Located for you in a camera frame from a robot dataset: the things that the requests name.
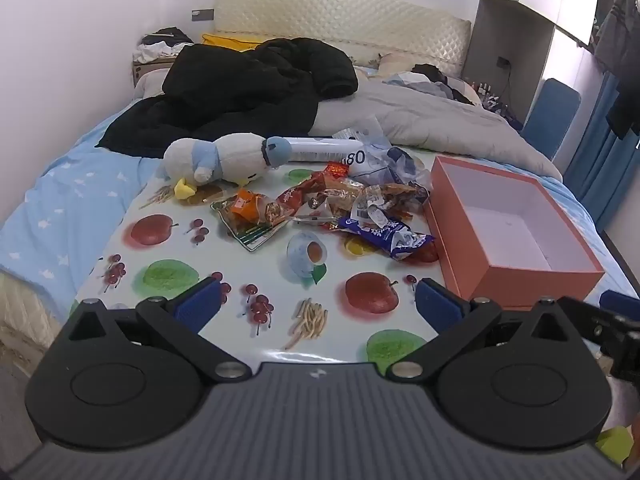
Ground light blue bed sheet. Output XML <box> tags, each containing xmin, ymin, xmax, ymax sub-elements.
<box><xmin>0</xmin><ymin>95</ymin><xmax>631</xmax><ymax>326</ymax></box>

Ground yellow pillow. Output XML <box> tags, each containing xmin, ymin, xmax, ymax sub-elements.
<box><xmin>201</xmin><ymin>33</ymin><xmax>261</xmax><ymax>53</ymax></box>

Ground white silver snack packet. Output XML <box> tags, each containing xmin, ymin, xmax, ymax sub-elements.
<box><xmin>350</xmin><ymin>195</ymin><xmax>396</xmax><ymax>228</ymax></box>

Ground cream mattress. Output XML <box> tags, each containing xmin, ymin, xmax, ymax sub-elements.
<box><xmin>0</xmin><ymin>267</ymin><xmax>76</xmax><ymax>376</ymax></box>

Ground white spray can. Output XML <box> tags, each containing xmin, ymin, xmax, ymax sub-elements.
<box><xmin>287</xmin><ymin>137</ymin><xmax>368</xmax><ymax>163</ymax></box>

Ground blue chair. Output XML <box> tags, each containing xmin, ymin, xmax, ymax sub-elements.
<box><xmin>520</xmin><ymin>78</ymin><xmax>582</xmax><ymax>161</ymax></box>

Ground group of small bottles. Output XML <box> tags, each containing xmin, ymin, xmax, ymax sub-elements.
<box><xmin>470</xmin><ymin>80</ymin><xmax>506</xmax><ymax>111</ymax></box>

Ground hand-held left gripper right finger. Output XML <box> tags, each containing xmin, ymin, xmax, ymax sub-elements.
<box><xmin>385</xmin><ymin>277</ymin><xmax>577</xmax><ymax>383</ymax></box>

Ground grey wardrobe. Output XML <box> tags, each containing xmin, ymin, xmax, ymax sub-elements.
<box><xmin>462</xmin><ymin>0</ymin><xmax>601</xmax><ymax>126</ymax></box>

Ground black jacket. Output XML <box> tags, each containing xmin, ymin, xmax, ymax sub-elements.
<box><xmin>95</xmin><ymin>37</ymin><xmax>360</xmax><ymax>160</ymax></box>

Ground white blue plush toy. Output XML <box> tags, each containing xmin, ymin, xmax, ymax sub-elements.
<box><xmin>156</xmin><ymin>132</ymin><xmax>293</xmax><ymax>202</ymax></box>

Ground red crinkled snack packet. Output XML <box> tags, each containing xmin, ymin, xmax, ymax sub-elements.
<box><xmin>276</xmin><ymin>180</ymin><xmax>331</xmax><ymax>213</ymax></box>

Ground pile of clothes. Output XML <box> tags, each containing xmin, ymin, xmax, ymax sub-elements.
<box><xmin>132</xmin><ymin>27</ymin><xmax>196</xmax><ymax>63</ymax></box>

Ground lime green object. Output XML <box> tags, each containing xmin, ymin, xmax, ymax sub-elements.
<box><xmin>595</xmin><ymin>425</ymin><xmax>633</xmax><ymax>466</ymax></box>

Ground orange cardboard box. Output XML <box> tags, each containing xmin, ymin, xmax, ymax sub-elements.
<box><xmin>424</xmin><ymin>155</ymin><xmax>606</xmax><ymax>311</ymax></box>

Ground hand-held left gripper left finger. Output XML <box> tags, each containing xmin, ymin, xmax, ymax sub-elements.
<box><xmin>67</xmin><ymin>276</ymin><xmax>253</xmax><ymax>384</ymax></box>

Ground green snack packet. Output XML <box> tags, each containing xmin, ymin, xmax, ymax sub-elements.
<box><xmin>210</xmin><ymin>197</ymin><xmax>296</xmax><ymax>253</ymax></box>

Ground cream padded headboard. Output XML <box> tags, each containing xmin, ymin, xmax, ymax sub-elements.
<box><xmin>212</xmin><ymin>0</ymin><xmax>473</xmax><ymax>81</ymax></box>

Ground dark brown snack packet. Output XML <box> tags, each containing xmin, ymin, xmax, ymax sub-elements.
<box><xmin>367</xmin><ymin>182</ymin><xmax>431</xmax><ymax>208</ymax></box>

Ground small orange snack packet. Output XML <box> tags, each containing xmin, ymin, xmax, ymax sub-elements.
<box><xmin>232</xmin><ymin>190</ymin><xmax>266</xmax><ymax>221</ymax></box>

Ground fruit print mat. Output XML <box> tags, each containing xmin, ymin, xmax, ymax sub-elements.
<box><xmin>67</xmin><ymin>145</ymin><xmax>471</xmax><ymax>376</ymax></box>

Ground printed clear plastic bag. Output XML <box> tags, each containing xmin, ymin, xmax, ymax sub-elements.
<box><xmin>332</xmin><ymin>115</ymin><xmax>433</xmax><ymax>196</ymax></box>

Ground blue curtain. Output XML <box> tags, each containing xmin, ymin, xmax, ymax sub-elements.
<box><xmin>562</xmin><ymin>72</ymin><xmax>640</xmax><ymax>233</ymax></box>

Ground grey hanging jacket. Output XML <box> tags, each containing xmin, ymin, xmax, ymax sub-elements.
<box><xmin>594</xmin><ymin>0</ymin><xmax>640</xmax><ymax>73</ymax></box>

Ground heap of clothes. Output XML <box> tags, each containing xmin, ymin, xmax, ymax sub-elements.
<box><xmin>385</xmin><ymin>62</ymin><xmax>486</xmax><ymax>108</ymax></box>

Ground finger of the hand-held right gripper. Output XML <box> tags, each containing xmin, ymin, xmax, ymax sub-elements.
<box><xmin>599</xmin><ymin>290</ymin><xmax>640</xmax><ymax>315</ymax></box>
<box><xmin>557</xmin><ymin>296</ymin><xmax>640</xmax><ymax>341</ymax></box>

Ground brown cardboard box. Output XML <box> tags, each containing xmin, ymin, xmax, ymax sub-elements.
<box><xmin>131</xmin><ymin>57</ymin><xmax>176</xmax><ymax>88</ymax></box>

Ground clear packet of brown snacks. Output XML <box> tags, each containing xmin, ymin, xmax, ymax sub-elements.
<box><xmin>320</xmin><ymin>180</ymin><xmax>381</xmax><ymax>211</ymax></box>

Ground pink pillow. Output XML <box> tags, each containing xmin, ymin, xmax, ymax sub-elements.
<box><xmin>377</xmin><ymin>51</ymin><xmax>416</xmax><ymax>73</ymax></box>

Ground grey duvet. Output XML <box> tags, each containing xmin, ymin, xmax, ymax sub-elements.
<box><xmin>312</xmin><ymin>65</ymin><xmax>563</xmax><ymax>181</ymax></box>

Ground blue purple snack packet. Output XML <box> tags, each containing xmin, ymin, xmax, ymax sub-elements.
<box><xmin>339</xmin><ymin>215</ymin><xmax>435</xmax><ymax>261</ymax></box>

